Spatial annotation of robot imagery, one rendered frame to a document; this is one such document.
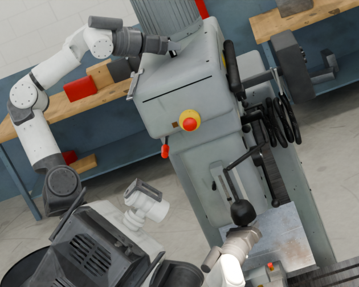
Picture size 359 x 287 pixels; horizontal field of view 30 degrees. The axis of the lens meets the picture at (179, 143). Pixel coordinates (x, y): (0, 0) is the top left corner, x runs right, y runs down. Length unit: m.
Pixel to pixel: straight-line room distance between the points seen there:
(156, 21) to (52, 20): 4.33
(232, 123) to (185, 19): 0.41
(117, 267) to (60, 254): 0.16
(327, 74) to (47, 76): 4.25
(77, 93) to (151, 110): 4.16
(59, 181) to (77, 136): 4.98
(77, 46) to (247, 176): 0.66
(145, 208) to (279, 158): 0.90
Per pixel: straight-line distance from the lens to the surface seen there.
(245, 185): 2.13
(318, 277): 2.55
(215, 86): 1.86
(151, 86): 1.87
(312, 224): 2.77
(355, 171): 4.95
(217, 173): 2.06
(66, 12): 6.44
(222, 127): 2.01
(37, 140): 1.92
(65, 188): 1.84
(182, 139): 2.02
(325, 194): 4.80
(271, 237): 2.72
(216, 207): 2.17
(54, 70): 1.95
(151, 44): 1.98
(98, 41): 1.90
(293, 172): 2.65
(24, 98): 1.92
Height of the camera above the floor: 2.41
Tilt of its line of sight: 22 degrees down
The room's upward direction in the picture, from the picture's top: 24 degrees counter-clockwise
